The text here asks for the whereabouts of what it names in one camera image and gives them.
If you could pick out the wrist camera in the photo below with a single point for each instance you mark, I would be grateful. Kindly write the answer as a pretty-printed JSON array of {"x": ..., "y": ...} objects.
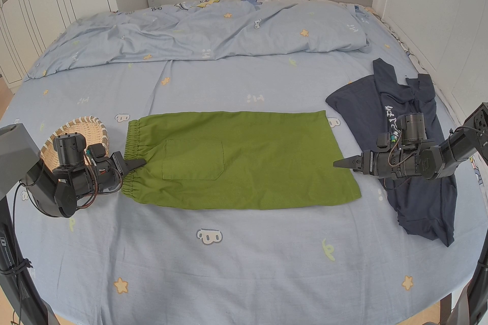
[
  {"x": 386, "y": 140},
  {"x": 96, "y": 153}
]

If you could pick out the dark blue printed T-shirt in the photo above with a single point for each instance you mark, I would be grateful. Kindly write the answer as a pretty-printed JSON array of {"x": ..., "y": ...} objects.
[{"x": 419, "y": 209}]

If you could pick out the pale blue quilt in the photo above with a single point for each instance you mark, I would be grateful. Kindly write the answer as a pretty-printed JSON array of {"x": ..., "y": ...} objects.
[{"x": 228, "y": 34}]

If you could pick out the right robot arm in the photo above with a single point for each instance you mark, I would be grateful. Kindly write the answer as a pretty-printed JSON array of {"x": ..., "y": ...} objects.
[{"x": 457, "y": 148}]

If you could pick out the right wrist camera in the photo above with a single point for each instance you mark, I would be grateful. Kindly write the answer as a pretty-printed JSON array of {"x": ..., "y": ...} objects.
[{"x": 386, "y": 140}]

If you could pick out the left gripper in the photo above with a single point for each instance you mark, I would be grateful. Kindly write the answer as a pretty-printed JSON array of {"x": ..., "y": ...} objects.
[{"x": 103, "y": 178}]

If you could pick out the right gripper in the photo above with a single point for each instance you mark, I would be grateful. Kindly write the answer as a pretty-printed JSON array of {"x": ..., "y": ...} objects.
[{"x": 381, "y": 163}]

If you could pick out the bed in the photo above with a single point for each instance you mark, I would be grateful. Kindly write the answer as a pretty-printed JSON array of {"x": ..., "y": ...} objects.
[{"x": 228, "y": 258}]

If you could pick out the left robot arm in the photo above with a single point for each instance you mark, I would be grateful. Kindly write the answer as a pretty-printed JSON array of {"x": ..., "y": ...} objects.
[{"x": 15, "y": 156}]

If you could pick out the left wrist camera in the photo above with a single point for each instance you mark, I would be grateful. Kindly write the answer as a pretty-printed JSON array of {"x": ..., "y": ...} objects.
[{"x": 96, "y": 153}]

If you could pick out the round woven basket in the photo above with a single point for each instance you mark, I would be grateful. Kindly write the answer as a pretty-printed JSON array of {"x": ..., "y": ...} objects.
[{"x": 87, "y": 131}]

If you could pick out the green shorts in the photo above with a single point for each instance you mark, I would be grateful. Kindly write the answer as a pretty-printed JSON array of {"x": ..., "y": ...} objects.
[{"x": 247, "y": 163}]

